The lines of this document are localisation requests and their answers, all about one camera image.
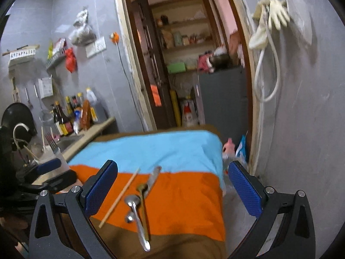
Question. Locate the white wall chopstick holder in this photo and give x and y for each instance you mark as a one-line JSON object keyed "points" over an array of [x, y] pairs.
{"points": [[45, 87]]}

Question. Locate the wooden shelf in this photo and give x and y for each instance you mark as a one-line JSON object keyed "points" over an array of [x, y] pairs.
{"points": [[183, 24]]}

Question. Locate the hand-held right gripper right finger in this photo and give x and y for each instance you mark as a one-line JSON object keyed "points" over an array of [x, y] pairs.
{"points": [[245, 191]]}

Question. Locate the dark yellow-capped sauce bottle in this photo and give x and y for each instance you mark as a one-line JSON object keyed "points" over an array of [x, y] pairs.
{"points": [[69, 118]]}

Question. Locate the metal wall rack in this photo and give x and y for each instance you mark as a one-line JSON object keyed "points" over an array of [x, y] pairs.
{"points": [[55, 59]]}

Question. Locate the white red rice sack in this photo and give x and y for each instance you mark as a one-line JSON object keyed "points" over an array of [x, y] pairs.
{"points": [[190, 113]]}

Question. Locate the yellow roll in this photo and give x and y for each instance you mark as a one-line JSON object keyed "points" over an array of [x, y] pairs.
{"points": [[175, 108]]}

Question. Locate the pale green box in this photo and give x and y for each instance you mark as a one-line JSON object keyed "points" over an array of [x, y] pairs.
{"points": [[176, 68]]}

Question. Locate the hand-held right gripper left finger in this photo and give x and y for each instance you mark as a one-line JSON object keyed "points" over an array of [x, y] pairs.
{"points": [[101, 188]]}

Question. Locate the dark pump sauce bottle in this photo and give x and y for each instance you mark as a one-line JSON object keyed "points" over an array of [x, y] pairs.
{"points": [[59, 121]]}

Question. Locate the cooking oil jug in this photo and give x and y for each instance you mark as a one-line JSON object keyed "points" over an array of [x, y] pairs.
{"points": [[92, 105]]}

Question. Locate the large steel spoon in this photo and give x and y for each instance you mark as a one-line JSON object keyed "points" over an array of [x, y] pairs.
{"points": [[131, 201]]}

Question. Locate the blue plastic bag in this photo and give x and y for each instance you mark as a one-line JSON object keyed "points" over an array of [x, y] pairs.
{"points": [[241, 149]]}

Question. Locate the steel table knife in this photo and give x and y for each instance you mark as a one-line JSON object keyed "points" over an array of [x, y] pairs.
{"points": [[153, 179]]}

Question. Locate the beige rubber glove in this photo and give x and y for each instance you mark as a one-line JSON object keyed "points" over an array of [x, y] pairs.
{"points": [[258, 39]]}

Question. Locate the white wall switch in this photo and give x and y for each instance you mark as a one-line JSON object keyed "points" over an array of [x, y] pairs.
{"points": [[90, 50]]}

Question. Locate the white wall socket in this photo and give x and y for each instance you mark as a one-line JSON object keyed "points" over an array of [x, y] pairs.
{"points": [[101, 44]]}

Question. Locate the red cloth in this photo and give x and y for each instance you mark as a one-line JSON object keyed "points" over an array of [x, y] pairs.
{"points": [[203, 62]]}

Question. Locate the white plastic utensil basket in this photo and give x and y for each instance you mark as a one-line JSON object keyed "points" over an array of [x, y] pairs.
{"points": [[60, 155]]}

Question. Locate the green snack packet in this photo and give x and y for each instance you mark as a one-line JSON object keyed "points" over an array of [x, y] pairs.
{"points": [[50, 49]]}

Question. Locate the wooden door frame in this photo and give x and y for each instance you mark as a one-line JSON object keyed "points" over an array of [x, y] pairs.
{"points": [[244, 59]]}

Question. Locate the steel faucet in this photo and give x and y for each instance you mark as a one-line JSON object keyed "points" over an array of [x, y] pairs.
{"points": [[20, 126]]}

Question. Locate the striped colourful blanket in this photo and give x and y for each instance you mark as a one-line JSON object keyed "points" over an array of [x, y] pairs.
{"points": [[175, 194]]}

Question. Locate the small steel spoon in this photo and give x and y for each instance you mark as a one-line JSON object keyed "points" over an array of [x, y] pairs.
{"points": [[130, 218]]}

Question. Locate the red seasoning packet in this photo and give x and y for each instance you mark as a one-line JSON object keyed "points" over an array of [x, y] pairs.
{"points": [[59, 45]]}

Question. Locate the brown spice bag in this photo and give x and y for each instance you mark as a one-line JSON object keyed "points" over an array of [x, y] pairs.
{"points": [[86, 116]]}

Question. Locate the brown wooden door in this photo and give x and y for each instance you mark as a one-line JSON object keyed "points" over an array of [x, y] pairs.
{"points": [[151, 59]]}

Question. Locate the blue white bag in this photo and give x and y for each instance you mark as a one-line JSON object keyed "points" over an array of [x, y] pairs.
{"points": [[77, 122]]}

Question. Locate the wooden spatula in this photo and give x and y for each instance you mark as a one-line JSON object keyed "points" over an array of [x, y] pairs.
{"points": [[14, 90]]}

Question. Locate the white plastic wall basket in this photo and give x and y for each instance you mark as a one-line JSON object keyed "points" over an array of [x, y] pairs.
{"points": [[23, 55]]}

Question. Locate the clear plastic bag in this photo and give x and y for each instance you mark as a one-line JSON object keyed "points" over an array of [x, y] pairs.
{"points": [[82, 32]]}

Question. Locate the orange wall plug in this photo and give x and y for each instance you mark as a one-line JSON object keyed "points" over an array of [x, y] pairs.
{"points": [[114, 37]]}

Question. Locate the red plastic bag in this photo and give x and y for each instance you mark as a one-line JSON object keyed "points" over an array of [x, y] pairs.
{"points": [[71, 60]]}

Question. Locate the grey fridge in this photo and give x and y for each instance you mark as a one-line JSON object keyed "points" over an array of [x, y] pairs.
{"points": [[223, 102]]}

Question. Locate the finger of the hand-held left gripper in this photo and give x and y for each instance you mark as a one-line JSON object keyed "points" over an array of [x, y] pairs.
{"points": [[48, 166], [56, 180]]}

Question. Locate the clear yellow-capped bottle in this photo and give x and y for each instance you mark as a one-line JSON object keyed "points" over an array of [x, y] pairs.
{"points": [[80, 98]]}

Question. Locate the white rubber glove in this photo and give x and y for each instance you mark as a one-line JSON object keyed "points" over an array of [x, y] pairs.
{"points": [[279, 14]]}

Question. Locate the steel sink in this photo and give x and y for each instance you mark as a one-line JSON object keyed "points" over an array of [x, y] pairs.
{"points": [[67, 141]]}

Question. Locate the black wok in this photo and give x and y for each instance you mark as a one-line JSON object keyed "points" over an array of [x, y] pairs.
{"points": [[18, 116]]}

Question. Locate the bronze bowl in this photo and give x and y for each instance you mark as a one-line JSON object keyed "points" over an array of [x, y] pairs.
{"points": [[219, 61]]}

